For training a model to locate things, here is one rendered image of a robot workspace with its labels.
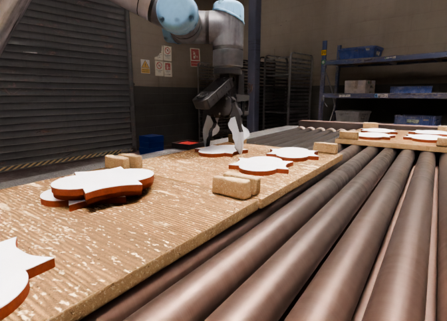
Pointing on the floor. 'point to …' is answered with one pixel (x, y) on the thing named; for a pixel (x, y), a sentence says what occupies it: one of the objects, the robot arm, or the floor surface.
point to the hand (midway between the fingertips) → (221, 149)
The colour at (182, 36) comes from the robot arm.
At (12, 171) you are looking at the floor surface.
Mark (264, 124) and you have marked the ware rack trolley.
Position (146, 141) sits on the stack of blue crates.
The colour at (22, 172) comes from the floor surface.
